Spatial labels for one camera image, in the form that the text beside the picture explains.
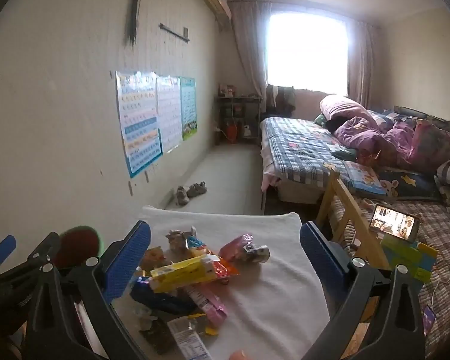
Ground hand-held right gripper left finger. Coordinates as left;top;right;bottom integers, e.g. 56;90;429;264
26;220;151;360

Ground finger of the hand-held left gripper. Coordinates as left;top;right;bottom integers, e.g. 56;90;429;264
0;234;17;284
27;232;61;271

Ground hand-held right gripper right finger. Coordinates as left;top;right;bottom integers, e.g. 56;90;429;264
300;222;426;360

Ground tan wrapper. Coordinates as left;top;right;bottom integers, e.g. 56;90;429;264
140;247;170;271

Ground red bucket with green rim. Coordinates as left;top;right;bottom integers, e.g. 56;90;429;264
52;225;106;271

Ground dark blue snack packet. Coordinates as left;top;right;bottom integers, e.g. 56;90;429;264
130;277;196;314

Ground yellow carton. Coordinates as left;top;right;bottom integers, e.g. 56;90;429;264
150;254;216;294

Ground foil snack wrapper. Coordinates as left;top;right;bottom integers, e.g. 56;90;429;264
165;227;197;252

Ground clear plastic wrapper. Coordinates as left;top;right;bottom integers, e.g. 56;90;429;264
132;304;155;327

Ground grey wrapper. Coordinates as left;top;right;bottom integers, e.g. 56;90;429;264
242;244;271;265

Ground blue orange snack wrapper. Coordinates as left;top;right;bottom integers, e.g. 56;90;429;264
187;236;211;256

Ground pink snack wrapper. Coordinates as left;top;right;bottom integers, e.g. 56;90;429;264
219;233;254;261

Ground pink strip wrapper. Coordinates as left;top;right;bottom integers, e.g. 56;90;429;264
184;285;228;327

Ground white carton with blue print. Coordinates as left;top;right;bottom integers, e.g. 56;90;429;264
167;315;212;360

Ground yellow foil wrapper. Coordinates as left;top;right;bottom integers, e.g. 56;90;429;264
189;313;220;336

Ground white towel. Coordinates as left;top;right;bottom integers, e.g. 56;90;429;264
112;205;332;360

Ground smartphone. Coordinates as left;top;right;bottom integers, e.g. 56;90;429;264
370;203;422;243

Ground green yellow toy box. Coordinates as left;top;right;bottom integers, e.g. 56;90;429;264
380;232;438;285

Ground colourful picture book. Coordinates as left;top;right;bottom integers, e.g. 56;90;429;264
344;160;388;196

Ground navy star cushion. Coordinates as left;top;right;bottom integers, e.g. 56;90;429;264
375;168;442;202

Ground bed with blue plaid sheet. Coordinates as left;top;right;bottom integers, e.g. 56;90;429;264
260;115;364;211

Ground purple tag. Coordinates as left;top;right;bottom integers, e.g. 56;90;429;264
421;305;436;334

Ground brown checked bedsheet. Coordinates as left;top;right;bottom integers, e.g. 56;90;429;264
337;198;450;360

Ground floral pillow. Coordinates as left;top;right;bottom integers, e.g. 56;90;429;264
408;119;450;175

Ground dark hanging clothes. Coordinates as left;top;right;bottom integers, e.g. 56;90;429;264
266;84;297;114

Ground dark metal shelf rack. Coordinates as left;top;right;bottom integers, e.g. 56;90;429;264
214;95;263;145

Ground dark headboard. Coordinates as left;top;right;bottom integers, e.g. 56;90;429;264
393;105;450;139

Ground pale pink curtain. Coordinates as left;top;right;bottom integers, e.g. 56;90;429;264
346;19;378;109
230;2;273;101

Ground bright window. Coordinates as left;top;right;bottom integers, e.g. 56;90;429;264
266;9;349;96

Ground wooden crib rail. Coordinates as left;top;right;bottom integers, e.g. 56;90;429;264
315;168;391;271

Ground white cable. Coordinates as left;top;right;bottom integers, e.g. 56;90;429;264
427;264;450;310

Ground blue chart wall poster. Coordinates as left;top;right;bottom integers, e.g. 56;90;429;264
115;69;164;179

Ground white chart wall poster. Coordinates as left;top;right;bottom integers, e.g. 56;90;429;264
156;75;183;154

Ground green chart wall poster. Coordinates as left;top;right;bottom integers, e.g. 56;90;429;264
179;77;199;142

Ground dark wall hook rail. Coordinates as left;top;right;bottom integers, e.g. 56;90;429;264
159;23;190;42

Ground dark hanging wall strip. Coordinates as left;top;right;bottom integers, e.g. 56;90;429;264
125;0;146;46

